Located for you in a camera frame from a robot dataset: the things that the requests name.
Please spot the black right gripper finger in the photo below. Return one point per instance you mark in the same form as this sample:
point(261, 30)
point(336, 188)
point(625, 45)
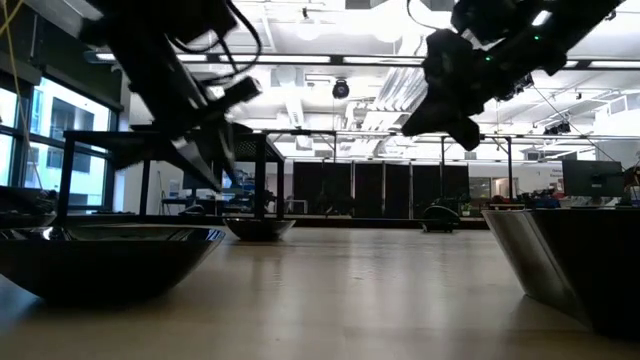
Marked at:
point(425, 120)
point(465, 135)

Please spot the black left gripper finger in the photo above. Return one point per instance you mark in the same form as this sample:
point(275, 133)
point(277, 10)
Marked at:
point(205, 167)
point(226, 150)

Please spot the black rounded square plate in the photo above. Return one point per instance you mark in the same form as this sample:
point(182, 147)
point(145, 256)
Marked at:
point(258, 230)
point(100, 270)

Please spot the black wavy square plate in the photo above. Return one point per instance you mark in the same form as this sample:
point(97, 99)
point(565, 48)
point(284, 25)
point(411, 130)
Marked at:
point(575, 265)

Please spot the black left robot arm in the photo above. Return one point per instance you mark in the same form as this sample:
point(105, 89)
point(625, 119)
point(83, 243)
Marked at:
point(150, 20)

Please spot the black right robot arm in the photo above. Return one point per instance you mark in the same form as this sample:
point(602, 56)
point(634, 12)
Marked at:
point(550, 40)

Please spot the black curved hook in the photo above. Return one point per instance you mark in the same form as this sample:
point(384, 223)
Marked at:
point(440, 220)

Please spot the black room divider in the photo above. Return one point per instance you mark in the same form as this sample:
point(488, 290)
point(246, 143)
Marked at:
point(370, 190)

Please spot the black overhead rig bar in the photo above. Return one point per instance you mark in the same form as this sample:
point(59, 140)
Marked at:
point(350, 59)

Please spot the dark computer monitor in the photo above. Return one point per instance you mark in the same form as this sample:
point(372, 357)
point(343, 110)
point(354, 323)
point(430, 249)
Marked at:
point(592, 177)

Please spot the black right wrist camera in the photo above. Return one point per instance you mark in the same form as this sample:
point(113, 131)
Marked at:
point(517, 86)

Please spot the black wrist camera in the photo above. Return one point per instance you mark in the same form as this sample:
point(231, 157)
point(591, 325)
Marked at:
point(517, 86)
point(240, 92)

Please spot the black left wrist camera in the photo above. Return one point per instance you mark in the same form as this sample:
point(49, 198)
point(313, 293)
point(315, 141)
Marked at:
point(240, 92)

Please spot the black overhead camera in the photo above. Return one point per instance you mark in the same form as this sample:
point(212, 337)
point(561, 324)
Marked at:
point(340, 89)

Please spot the black window frame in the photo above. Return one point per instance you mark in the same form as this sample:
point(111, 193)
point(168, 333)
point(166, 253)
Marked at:
point(17, 135)

